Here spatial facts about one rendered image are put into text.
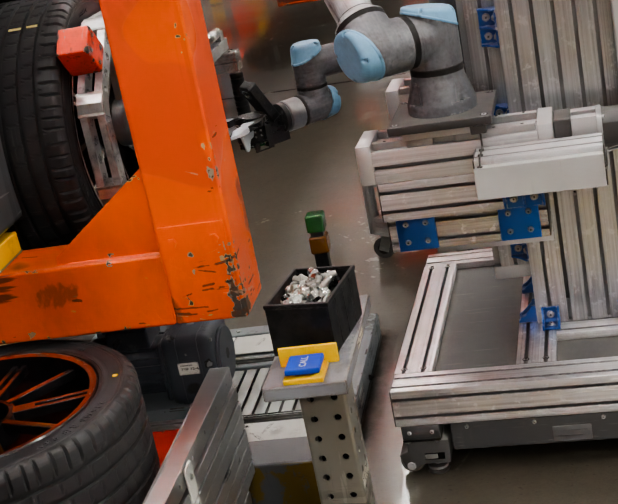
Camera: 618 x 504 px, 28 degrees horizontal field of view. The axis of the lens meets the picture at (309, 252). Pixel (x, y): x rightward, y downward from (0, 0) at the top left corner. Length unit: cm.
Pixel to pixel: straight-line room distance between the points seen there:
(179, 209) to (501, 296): 106
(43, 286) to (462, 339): 103
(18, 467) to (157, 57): 82
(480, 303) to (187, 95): 113
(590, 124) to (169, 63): 90
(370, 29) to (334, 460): 90
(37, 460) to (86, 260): 55
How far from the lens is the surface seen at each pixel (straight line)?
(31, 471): 230
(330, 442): 265
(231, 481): 268
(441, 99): 270
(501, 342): 305
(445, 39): 269
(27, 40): 294
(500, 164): 262
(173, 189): 256
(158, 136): 253
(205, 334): 291
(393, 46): 263
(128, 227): 264
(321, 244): 274
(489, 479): 291
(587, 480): 287
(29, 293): 274
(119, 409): 242
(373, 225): 424
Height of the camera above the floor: 149
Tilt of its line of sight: 19 degrees down
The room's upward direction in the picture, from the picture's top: 11 degrees counter-clockwise
